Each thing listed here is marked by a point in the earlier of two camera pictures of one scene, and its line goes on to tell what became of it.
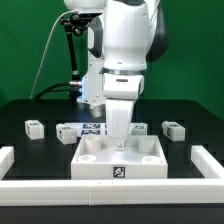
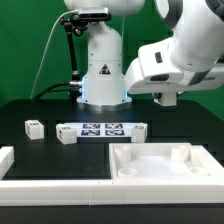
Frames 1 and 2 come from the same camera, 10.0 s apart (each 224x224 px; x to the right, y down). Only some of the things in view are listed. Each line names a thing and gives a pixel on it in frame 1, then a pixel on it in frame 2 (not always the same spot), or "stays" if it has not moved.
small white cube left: x=34 y=129 stays
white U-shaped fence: x=208 y=190 stays
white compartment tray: x=143 y=158 → x=164 y=161
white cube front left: x=66 y=133 stays
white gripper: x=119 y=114 → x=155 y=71
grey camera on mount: x=88 y=16 stays
